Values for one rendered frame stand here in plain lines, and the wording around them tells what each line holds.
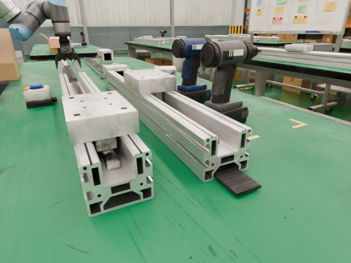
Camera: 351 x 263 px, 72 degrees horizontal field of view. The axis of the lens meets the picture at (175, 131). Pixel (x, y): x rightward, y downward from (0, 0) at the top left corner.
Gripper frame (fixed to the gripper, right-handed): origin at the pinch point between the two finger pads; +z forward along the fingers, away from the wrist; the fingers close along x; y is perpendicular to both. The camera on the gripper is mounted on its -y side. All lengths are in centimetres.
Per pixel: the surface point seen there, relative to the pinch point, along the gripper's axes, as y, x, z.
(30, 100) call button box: -34.1, 15.4, 0.7
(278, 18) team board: 143, -283, -33
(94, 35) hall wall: 1078, -175, 5
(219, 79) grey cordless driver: -78, -31, -10
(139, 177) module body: -98, -3, -1
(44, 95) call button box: -34.1, 10.8, -0.7
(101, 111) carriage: -89, 0, -9
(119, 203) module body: -98, 1, 3
